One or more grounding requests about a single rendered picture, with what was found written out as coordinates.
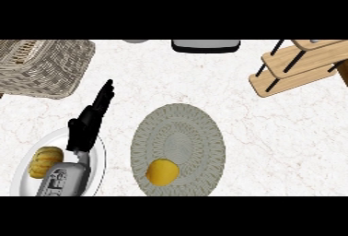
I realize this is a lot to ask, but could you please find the woven wicker basket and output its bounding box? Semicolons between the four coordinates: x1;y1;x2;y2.
0;40;97;100

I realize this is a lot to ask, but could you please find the white round plate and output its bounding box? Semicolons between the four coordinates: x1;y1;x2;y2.
10;126;108;197

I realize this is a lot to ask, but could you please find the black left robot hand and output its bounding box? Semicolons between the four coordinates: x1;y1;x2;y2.
66;78;116;154

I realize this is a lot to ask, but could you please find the orange sweet potato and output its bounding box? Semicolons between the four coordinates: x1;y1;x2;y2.
145;158;182;187

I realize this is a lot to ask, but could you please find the wooden tiered shelf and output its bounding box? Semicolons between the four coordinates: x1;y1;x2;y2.
248;40;348;99

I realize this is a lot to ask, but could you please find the grey and black appliance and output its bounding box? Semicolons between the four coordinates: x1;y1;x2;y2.
170;40;243;54

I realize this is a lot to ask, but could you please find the grey woven round placemat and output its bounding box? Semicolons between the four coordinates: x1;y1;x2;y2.
130;102;228;197

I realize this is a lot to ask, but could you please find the yellow ridged squash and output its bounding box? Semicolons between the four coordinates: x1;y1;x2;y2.
27;146;66;180

